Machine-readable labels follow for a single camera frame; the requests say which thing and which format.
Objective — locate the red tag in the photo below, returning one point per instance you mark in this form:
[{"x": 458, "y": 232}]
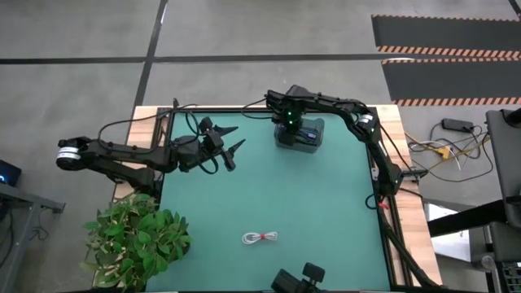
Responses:
[{"x": 383, "y": 205}]

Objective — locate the grey metal desk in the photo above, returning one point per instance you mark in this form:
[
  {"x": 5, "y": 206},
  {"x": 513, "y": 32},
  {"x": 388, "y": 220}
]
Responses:
[{"x": 24, "y": 199}]

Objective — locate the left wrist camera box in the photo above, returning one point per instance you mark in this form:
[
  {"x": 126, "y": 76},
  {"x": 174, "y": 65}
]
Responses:
[{"x": 206, "y": 124}]

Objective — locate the black table-level camera mount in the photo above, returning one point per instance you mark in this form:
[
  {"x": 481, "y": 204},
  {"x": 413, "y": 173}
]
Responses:
[{"x": 297, "y": 281}]

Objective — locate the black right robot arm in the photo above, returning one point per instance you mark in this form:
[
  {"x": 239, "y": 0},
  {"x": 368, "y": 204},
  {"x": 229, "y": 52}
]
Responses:
[{"x": 382, "y": 158}]

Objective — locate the black power adapter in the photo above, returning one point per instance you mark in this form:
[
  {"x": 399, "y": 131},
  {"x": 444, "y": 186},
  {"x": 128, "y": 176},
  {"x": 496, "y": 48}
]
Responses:
[{"x": 458, "y": 124}]

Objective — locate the right arm's black gripper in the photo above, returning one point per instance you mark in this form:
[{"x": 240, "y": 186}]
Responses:
[{"x": 285, "y": 118}]

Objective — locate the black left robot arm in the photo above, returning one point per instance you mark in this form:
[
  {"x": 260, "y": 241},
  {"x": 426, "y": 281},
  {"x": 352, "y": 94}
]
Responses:
[{"x": 122, "y": 156}]

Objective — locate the black hazard-striped floor mat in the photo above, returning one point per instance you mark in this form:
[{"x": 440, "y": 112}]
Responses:
[
  {"x": 452, "y": 81},
  {"x": 447, "y": 34}
]

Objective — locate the left arm's black gripper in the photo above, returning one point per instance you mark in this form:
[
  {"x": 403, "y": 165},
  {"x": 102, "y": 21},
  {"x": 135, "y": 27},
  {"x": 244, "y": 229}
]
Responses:
[{"x": 213, "y": 143}]

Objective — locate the black device blue light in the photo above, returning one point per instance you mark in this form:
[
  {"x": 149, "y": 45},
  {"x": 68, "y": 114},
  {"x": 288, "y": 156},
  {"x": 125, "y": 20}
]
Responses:
[{"x": 8, "y": 173}]

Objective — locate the dark grey monitor back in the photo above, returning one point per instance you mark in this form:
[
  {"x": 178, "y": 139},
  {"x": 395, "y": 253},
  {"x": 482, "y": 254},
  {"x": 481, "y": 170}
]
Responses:
[{"x": 504, "y": 163}]

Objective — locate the green potted plant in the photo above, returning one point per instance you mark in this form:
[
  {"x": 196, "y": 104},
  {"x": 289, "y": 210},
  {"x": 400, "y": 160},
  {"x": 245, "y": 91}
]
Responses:
[{"x": 134, "y": 240}]

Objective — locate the black aluminium table frame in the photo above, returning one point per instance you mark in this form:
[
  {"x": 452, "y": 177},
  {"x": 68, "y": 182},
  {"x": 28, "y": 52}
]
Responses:
[{"x": 228, "y": 109}]

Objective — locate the black stand beam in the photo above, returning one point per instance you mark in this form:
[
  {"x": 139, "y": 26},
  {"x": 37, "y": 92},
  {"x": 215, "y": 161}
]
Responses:
[{"x": 464, "y": 219}]

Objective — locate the grey translucent plastic bin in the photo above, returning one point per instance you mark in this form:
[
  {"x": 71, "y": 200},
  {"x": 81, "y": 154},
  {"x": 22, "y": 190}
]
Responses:
[{"x": 313, "y": 144}]

